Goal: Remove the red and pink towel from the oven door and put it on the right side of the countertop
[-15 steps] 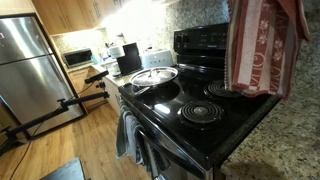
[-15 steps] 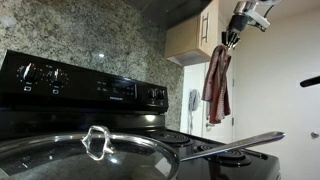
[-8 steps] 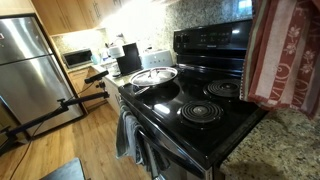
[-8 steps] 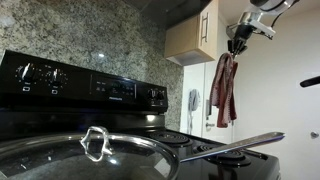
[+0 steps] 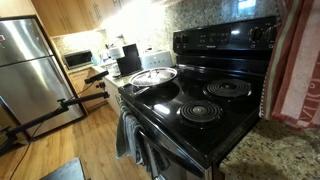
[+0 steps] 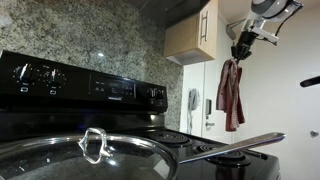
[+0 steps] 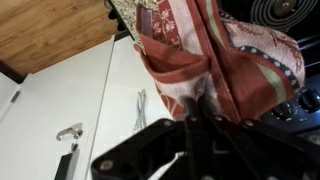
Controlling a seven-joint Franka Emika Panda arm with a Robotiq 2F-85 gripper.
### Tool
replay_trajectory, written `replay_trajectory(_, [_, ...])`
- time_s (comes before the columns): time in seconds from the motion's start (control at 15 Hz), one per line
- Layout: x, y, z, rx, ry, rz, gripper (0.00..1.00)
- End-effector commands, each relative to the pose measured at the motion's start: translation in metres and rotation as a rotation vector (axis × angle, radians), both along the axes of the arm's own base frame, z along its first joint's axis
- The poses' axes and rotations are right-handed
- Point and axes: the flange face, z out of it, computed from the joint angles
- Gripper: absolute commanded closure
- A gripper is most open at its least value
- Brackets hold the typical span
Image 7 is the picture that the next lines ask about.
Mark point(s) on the black electric stove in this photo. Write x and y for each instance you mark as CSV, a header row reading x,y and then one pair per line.
x,y
310,60

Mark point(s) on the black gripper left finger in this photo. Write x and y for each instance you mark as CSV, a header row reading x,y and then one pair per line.
x,y
196,150

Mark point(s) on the white door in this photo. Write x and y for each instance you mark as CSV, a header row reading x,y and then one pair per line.
x,y
50,100

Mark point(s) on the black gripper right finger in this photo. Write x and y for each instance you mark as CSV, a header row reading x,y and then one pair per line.
x,y
253,146

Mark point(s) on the red and pink towel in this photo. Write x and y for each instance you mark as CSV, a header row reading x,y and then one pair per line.
x,y
246,73

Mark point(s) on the black coil burner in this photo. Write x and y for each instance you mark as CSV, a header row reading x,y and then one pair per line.
x,y
265,16

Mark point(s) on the black stove knob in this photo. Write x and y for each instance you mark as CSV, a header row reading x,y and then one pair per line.
x,y
282,110
310,99

